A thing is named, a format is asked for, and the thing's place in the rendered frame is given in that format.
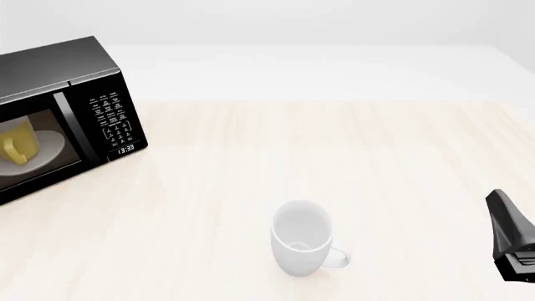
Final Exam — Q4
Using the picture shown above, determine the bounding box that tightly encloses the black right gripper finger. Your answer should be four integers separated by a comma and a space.
485, 188, 535, 259

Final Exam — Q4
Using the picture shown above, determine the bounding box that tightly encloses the yellow and white mug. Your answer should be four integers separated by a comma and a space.
0, 114, 42, 167

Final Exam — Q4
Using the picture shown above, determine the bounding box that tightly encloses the plain white mug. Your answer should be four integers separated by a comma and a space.
270, 199, 351, 278

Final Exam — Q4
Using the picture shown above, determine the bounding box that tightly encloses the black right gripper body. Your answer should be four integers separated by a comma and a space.
492, 241, 535, 283

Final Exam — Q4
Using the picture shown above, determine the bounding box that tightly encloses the white round plate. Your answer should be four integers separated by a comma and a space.
0, 130, 66, 177

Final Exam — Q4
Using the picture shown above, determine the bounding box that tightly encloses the black microwave oven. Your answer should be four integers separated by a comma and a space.
0, 35, 149, 207

